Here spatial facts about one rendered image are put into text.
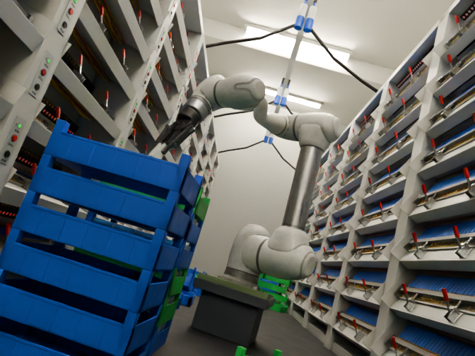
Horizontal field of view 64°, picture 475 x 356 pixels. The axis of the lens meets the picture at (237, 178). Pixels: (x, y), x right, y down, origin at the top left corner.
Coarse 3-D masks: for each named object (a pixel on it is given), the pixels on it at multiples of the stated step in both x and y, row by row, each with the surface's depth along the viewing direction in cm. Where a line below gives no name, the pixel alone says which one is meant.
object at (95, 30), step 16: (80, 16) 111; (80, 32) 136; (96, 32) 122; (80, 48) 144; (96, 48) 141; (96, 64) 156; (112, 64) 140; (112, 80) 169; (128, 80) 157; (128, 96) 164
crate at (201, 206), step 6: (120, 186) 112; (138, 192) 112; (156, 198) 111; (162, 198) 111; (198, 198) 110; (204, 198) 129; (180, 204) 110; (198, 204) 111; (204, 204) 122; (198, 210) 114; (204, 210) 125; (198, 216) 116; (204, 216) 128
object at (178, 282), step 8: (96, 256) 108; (104, 256) 108; (120, 264) 107; (128, 264) 107; (176, 272) 107; (184, 272) 123; (176, 280) 111; (184, 280) 124; (168, 288) 105; (176, 288) 114; (168, 296) 106
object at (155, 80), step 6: (156, 72) 188; (150, 78) 200; (156, 78) 192; (150, 84) 209; (156, 84) 195; (150, 90) 221; (156, 90) 200; (162, 90) 206; (150, 96) 223; (156, 96) 223; (162, 96) 210; (150, 102) 232; (156, 102) 236; (162, 102) 215; (168, 102) 224; (162, 108) 240; (168, 108) 229; (174, 108) 242; (168, 114) 235
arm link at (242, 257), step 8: (240, 232) 173; (248, 232) 170; (256, 232) 170; (264, 232) 171; (240, 240) 170; (248, 240) 168; (256, 240) 166; (232, 248) 173; (240, 248) 168; (248, 248) 166; (256, 248) 164; (232, 256) 170; (240, 256) 167; (248, 256) 165; (256, 256) 163; (232, 264) 168; (240, 264) 166; (248, 264) 165; (256, 264) 163; (248, 272) 165; (256, 272) 167
